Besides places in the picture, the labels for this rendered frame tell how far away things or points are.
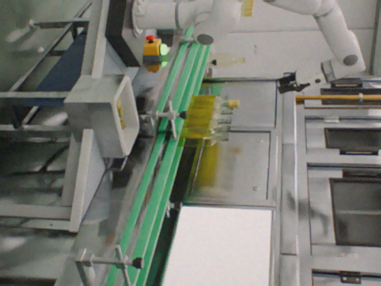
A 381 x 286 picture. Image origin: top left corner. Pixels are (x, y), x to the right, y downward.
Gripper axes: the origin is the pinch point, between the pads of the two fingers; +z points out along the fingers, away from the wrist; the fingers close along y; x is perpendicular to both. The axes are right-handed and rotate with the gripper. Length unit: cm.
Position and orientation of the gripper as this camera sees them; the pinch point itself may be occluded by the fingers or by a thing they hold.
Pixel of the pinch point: (283, 84)
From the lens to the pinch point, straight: 182.0
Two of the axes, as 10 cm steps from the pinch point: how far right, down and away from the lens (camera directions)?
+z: -8.8, 2.8, 3.8
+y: 1.7, -5.7, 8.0
